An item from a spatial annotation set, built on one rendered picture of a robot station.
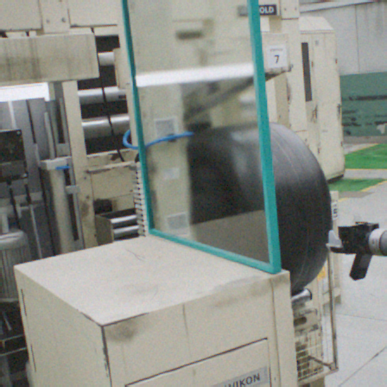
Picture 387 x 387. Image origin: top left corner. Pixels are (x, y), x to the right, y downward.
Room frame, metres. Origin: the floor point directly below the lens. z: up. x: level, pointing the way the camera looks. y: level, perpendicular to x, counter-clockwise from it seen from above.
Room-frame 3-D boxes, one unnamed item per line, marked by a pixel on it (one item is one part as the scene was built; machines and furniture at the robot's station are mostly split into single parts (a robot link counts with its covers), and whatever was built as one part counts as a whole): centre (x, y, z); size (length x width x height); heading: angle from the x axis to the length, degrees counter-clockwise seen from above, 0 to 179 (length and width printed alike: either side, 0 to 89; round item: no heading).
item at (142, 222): (2.04, 0.21, 1.19); 0.05 x 0.04 x 0.48; 31
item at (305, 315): (2.13, -0.13, 0.83); 0.36 x 0.09 x 0.06; 121
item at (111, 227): (2.47, 0.33, 1.05); 0.20 x 0.15 x 0.30; 121
